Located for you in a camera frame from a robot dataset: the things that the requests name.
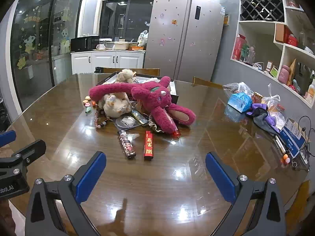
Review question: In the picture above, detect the pink pouch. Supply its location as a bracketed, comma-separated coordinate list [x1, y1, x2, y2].
[278, 65, 291, 83]

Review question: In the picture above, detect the purple cloth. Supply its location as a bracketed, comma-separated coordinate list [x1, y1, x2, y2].
[246, 103, 286, 132]

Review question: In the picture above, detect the glossy wooden desktop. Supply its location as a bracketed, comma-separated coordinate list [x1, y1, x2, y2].
[5, 72, 310, 236]

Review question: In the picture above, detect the black bar with gold end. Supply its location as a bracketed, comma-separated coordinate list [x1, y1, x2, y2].
[132, 111, 149, 126]

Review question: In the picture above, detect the grey cloth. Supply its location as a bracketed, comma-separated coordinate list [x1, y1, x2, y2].
[253, 113, 277, 136]

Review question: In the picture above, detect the black microwave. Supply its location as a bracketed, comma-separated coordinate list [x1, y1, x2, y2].
[70, 36, 99, 53]

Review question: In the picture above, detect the cream lace cloth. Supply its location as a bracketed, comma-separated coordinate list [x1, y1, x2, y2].
[148, 120, 168, 134]

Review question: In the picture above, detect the dark patterned tube packet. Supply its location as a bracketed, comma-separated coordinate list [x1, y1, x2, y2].
[118, 130, 136, 160]

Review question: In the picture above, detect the round badge in clear packet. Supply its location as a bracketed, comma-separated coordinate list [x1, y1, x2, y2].
[115, 114, 142, 129]

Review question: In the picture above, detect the white wall shelf unit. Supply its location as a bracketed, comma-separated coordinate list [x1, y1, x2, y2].
[230, 0, 315, 109]

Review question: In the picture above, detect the black shallow box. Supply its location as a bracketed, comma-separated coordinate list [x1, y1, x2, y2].
[96, 72, 178, 104]

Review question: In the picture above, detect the black cable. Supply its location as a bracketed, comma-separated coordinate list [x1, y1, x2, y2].
[298, 115, 315, 170]

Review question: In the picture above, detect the clear plastic bag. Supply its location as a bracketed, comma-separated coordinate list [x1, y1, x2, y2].
[261, 84, 286, 126]

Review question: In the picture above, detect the white pen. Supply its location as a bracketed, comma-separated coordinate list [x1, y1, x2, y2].
[274, 135, 287, 154]

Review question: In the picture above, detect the glass sliding door with stickers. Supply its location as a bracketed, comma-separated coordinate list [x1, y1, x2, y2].
[10, 0, 85, 111]

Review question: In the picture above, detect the beige fluffy plush toy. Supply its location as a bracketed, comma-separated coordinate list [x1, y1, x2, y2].
[116, 69, 137, 83]

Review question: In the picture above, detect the tall red gift box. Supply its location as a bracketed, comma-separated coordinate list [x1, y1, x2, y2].
[232, 34, 246, 61]

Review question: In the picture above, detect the plastic bag of snacks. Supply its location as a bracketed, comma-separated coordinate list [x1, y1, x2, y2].
[223, 82, 254, 96]

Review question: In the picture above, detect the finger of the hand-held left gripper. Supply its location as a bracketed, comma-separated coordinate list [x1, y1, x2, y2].
[0, 140, 47, 175]
[0, 130, 17, 147]

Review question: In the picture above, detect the cream white plush toy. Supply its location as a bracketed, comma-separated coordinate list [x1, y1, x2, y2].
[102, 92, 132, 118]

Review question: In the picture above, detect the bead bracelet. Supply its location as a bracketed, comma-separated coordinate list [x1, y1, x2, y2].
[95, 111, 114, 129]

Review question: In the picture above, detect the white kitchen cabinet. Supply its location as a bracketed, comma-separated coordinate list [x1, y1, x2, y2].
[71, 50, 146, 75]

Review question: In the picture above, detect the blue tissue packet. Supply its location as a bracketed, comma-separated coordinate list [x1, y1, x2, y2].
[226, 92, 253, 113]

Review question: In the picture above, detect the wooden chair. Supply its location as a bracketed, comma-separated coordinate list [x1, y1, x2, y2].
[192, 77, 223, 89]
[285, 181, 310, 236]
[102, 67, 160, 76]

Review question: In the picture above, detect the silver double-door fridge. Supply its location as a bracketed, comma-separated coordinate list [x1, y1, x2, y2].
[143, 0, 225, 81]

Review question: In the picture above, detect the white plastic bag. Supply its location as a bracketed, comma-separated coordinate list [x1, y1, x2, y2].
[137, 30, 149, 47]

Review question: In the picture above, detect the dark kitchen window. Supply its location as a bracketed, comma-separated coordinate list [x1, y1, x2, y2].
[100, 0, 154, 42]

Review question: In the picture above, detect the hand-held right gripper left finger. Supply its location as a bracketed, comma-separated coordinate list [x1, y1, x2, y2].
[25, 151, 107, 236]

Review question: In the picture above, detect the pink plush toy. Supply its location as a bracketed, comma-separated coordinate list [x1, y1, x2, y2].
[89, 76, 196, 133]

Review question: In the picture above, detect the white plastic bottle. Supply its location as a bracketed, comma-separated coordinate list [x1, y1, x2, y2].
[305, 79, 315, 101]

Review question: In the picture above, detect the red tin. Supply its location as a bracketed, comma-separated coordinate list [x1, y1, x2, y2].
[287, 33, 298, 47]

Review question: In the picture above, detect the brown box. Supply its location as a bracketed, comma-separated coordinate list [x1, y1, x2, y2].
[275, 23, 286, 43]

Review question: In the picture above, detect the red rectangular packet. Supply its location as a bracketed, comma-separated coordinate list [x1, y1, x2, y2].
[143, 131, 154, 161]

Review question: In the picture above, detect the blue and white carton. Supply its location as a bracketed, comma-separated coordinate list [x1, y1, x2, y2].
[279, 118, 307, 158]

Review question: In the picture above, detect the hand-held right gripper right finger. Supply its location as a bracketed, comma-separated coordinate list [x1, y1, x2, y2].
[205, 152, 287, 236]

